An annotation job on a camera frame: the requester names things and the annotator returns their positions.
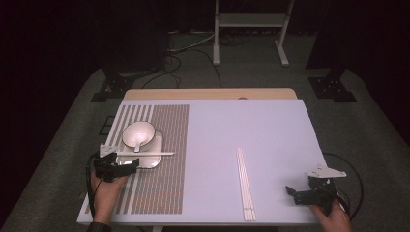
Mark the white square plate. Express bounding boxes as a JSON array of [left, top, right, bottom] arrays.
[[114, 130, 163, 170]]

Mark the person's left hand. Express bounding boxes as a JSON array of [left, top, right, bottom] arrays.
[[89, 171, 131, 224]]

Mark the dark floor socket box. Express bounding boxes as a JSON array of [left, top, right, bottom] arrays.
[[98, 115, 116, 136]]

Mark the white bowl with dark rim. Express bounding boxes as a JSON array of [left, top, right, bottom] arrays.
[[121, 120, 157, 150]]

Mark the white floor cable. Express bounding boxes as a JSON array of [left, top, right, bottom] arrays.
[[166, 32, 217, 53]]

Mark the person's right hand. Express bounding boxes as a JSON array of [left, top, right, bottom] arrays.
[[308, 200, 353, 232]]

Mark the black floor cable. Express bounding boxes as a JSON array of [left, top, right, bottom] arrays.
[[141, 47, 222, 90]]

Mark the black stand base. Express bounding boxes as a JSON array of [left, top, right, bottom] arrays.
[[90, 67, 153, 103], [307, 75, 358, 103]]

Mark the row of white chopsticks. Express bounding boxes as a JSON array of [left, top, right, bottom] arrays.
[[236, 147, 257, 222]]

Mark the single white chopstick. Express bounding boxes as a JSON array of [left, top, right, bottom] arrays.
[[115, 151, 176, 156]]

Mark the white metal stand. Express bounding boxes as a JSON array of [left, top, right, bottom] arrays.
[[212, 0, 295, 68]]

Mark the brown striped placemat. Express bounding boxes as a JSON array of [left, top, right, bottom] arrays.
[[84, 103, 190, 216]]

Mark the white foam table cover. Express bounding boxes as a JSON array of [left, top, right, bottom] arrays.
[[76, 99, 329, 226]]

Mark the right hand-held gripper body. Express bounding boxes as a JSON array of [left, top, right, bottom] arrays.
[[297, 164, 347, 216]]

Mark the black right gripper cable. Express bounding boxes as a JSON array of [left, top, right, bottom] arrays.
[[322, 152, 365, 222]]

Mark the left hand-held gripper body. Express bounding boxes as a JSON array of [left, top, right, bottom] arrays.
[[93, 142, 131, 184]]

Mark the white ceramic spoon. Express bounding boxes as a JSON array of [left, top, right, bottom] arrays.
[[132, 133, 153, 154]]

